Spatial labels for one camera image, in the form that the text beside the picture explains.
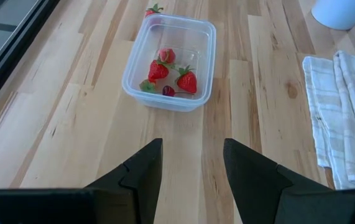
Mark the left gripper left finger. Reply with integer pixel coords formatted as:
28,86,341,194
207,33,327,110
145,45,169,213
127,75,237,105
85,138,164,224

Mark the green succulent in white pot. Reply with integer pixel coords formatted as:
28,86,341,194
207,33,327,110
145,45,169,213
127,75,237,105
310,0,355,31

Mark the white plaid kitchen cloth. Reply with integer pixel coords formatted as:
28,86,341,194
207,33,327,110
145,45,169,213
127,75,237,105
302,50,355,190

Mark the dark red cherry with stem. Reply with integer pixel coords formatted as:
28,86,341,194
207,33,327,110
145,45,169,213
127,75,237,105
162,85,196,98

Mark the red strawberry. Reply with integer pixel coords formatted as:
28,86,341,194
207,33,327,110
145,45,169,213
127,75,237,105
175,64,198,95
147,59,178,83
144,2,165,18
139,79,158,94

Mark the pale pink strawberry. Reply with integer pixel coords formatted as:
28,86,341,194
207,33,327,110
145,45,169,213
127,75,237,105
158,47,177,65

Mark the clear plastic tupperware container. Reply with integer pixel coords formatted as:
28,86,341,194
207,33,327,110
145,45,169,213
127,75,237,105
121,12,217,113

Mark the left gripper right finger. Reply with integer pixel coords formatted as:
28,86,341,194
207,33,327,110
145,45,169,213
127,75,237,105
223,138,336,224

